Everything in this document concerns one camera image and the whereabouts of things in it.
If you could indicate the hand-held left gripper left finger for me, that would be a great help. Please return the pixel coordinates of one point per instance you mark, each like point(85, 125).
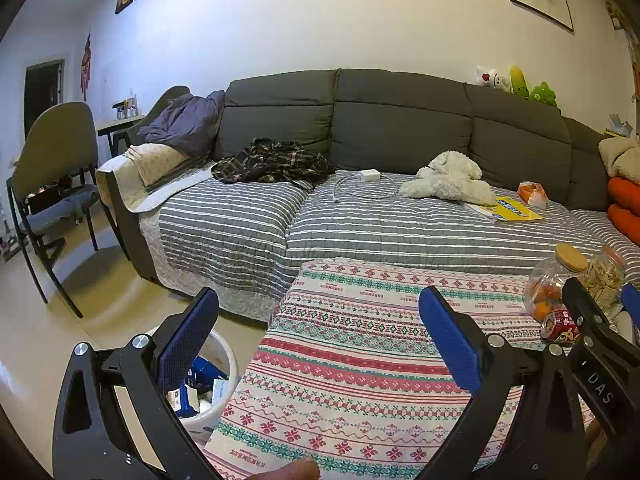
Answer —
point(187, 340)

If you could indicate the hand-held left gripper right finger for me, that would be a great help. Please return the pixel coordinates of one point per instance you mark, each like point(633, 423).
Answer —
point(450, 340)

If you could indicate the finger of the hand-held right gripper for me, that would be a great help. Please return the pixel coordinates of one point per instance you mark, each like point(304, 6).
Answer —
point(580, 310)
point(631, 307)

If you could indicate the white round waste bin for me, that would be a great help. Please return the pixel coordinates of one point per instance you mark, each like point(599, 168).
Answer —
point(227, 357)

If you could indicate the person's left hand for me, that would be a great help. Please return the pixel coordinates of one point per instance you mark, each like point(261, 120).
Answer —
point(295, 471)

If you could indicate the red drink can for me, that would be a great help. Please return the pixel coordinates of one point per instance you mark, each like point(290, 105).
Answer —
point(557, 327)

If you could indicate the glass jar with cork lid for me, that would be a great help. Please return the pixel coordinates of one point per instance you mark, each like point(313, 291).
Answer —
point(547, 285)

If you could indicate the clear jar of crackers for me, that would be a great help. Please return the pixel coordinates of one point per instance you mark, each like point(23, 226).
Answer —
point(605, 275)

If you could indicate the blue white packet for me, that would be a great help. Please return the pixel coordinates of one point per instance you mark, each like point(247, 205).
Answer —
point(186, 400)

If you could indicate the orange cushion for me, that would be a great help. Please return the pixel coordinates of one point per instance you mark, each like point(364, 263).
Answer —
point(625, 225)
point(625, 195)

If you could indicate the patterned red green tablecloth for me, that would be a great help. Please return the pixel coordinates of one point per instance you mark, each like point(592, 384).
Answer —
point(350, 360)

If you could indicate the grey white striped sofa cover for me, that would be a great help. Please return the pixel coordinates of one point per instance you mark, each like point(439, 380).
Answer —
point(400, 235)

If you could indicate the yellow book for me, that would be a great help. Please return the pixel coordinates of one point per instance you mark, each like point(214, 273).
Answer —
point(515, 210)

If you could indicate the orange snack bag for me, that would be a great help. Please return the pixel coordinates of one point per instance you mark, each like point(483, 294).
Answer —
point(532, 194)

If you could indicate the cream fleece blanket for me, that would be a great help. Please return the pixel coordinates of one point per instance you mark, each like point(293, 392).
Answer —
point(620, 157)

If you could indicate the cream quilted pad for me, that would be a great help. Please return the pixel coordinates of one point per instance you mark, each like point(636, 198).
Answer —
point(145, 195)

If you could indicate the white plush dog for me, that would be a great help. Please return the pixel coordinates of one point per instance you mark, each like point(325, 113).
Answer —
point(450, 180)

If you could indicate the light blue tissue box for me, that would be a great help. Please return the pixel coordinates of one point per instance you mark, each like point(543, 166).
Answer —
point(619, 127)

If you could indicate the cream floral pillow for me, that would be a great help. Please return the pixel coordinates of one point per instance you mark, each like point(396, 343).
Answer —
point(157, 160)

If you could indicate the dark plaid shirt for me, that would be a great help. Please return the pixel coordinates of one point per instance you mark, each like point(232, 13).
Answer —
point(272, 162)

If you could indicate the dark bag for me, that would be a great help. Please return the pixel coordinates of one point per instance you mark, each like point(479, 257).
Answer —
point(47, 192)

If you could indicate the purple blanket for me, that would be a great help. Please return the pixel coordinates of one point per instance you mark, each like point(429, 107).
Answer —
point(185, 120)

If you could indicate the wooden side table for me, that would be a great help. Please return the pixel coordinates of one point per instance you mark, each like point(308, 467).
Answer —
point(120, 127)

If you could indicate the grey fabric sofa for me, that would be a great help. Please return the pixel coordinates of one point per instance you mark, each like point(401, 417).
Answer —
point(400, 110)

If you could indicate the yellow corn plush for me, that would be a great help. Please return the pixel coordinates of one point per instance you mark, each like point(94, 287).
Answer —
point(519, 82)

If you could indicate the grey padded chair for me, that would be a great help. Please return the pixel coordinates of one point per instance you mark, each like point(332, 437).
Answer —
point(165, 97)
point(55, 145)

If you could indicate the small bottles set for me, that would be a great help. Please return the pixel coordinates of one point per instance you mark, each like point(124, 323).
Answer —
point(125, 107)

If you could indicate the white plush bear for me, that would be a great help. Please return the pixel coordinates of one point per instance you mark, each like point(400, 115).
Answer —
point(492, 79)

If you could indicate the dark door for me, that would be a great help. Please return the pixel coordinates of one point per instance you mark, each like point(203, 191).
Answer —
point(42, 97)

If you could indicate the red wall hanging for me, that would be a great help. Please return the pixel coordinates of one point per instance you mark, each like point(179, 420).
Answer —
point(86, 67)

